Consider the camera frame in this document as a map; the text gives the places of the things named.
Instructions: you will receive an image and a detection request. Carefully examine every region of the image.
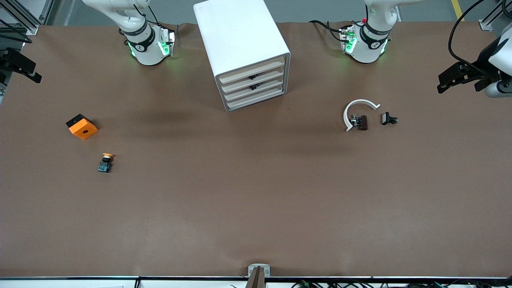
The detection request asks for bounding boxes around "aluminium frame profile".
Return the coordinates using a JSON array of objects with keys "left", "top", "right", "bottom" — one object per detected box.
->
[
  {"left": 0, "top": 0, "right": 54, "bottom": 36},
  {"left": 479, "top": 0, "right": 512, "bottom": 31}
]

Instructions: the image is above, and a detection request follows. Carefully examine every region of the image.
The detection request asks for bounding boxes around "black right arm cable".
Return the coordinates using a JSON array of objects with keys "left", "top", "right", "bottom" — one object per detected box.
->
[{"left": 0, "top": 18, "right": 32, "bottom": 44}]

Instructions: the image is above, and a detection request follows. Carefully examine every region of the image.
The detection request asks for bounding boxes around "dark brown electrical component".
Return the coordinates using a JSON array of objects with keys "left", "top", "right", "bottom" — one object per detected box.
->
[{"left": 350, "top": 114, "right": 368, "bottom": 131}]

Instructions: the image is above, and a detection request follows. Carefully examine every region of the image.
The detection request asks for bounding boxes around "orange cap push button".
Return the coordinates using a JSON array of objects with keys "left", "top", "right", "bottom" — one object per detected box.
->
[{"left": 98, "top": 153, "right": 115, "bottom": 174}]

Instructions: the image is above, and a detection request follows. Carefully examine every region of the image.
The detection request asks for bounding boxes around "white drawer cabinet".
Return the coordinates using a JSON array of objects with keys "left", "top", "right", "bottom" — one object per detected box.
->
[{"left": 194, "top": 0, "right": 291, "bottom": 112}]

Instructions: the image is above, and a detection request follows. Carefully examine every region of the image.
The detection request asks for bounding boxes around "black base cable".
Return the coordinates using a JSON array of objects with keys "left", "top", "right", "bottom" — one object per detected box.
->
[{"left": 309, "top": 20, "right": 345, "bottom": 42}]

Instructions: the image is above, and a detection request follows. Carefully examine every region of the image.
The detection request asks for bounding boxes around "grey metal bracket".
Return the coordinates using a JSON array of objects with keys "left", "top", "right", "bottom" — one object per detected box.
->
[{"left": 248, "top": 264, "right": 271, "bottom": 277}]

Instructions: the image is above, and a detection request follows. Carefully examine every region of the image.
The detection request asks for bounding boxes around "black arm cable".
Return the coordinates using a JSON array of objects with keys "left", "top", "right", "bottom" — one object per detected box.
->
[
  {"left": 0, "top": 18, "right": 32, "bottom": 44},
  {"left": 448, "top": 0, "right": 490, "bottom": 76}
]

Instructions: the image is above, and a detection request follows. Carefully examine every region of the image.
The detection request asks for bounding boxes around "brown paper table cover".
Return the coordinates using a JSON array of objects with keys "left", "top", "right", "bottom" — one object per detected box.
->
[{"left": 0, "top": 21, "right": 512, "bottom": 278}]

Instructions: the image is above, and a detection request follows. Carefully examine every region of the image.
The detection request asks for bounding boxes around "cable bundle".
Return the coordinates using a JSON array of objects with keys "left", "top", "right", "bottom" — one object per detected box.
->
[{"left": 291, "top": 279, "right": 512, "bottom": 288}]

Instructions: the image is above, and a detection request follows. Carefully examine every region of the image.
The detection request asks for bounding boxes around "white table edge rail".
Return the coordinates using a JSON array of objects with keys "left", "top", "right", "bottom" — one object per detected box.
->
[{"left": 0, "top": 276, "right": 512, "bottom": 288}]

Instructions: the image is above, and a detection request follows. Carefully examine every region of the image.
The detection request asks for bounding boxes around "orange box with hole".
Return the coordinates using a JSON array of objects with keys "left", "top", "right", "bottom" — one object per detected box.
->
[{"left": 66, "top": 114, "right": 98, "bottom": 140}]

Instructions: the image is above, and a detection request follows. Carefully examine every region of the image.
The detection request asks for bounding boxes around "white curved plastic ring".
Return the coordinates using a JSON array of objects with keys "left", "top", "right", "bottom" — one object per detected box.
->
[{"left": 343, "top": 99, "right": 381, "bottom": 132}]

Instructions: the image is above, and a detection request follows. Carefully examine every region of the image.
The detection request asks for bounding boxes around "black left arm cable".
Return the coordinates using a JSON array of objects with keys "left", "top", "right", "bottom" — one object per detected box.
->
[{"left": 448, "top": 0, "right": 490, "bottom": 76}]

